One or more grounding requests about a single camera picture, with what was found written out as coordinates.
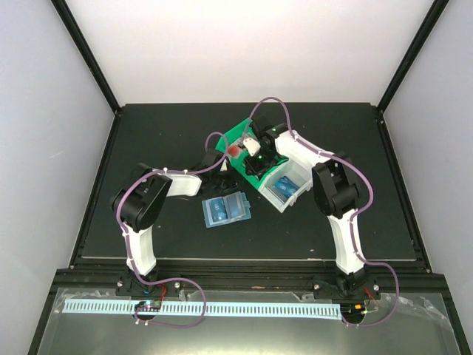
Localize black aluminium frame rail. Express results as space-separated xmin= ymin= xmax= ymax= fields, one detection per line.
xmin=52 ymin=258 xmax=448 ymax=294

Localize white plastic bin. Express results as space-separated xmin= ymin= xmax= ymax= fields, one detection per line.
xmin=258 ymin=160 xmax=313 ymax=213

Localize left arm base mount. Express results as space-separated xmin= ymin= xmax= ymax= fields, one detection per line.
xmin=116 ymin=273 xmax=183 ymax=299

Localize blue VIP card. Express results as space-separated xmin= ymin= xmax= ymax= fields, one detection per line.
xmin=207 ymin=197 xmax=228 ymax=223

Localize right rear frame post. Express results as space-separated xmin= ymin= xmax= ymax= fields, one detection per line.
xmin=377 ymin=0 xmax=449 ymax=114

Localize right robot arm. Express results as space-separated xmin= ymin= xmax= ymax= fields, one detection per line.
xmin=237 ymin=116 xmax=366 ymax=298

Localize frame post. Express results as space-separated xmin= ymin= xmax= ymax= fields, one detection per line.
xmin=377 ymin=0 xmax=449 ymax=114
xmin=51 ymin=0 xmax=120 ymax=114

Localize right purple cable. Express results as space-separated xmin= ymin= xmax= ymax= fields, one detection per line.
xmin=242 ymin=96 xmax=400 ymax=328

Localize slotted white cable duct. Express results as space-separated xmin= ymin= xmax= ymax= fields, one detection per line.
xmin=62 ymin=299 xmax=342 ymax=320

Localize red and white cards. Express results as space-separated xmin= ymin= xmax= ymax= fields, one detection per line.
xmin=228 ymin=138 xmax=246 ymax=159

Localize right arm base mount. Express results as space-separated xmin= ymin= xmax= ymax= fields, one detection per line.
xmin=311 ymin=274 xmax=381 ymax=301

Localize green plastic bin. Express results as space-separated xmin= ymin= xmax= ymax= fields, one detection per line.
xmin=225 ymin=116 xmax=289 ymax=190

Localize light blue card holder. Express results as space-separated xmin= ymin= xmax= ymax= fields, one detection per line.
xmin=202 ymin=192 xmax=251 ymax=229

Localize left rear frame post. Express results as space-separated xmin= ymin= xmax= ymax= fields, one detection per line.
xmin=51 ymin=0 xmax=120 ymax=114

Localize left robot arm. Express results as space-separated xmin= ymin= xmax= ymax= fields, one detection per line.
xmin=111 ymin=149 xmax=237 ymax=295

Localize blue cards stack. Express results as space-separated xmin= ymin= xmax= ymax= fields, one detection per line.
xmin=273 ymin=176 xmax=299 ymax=198

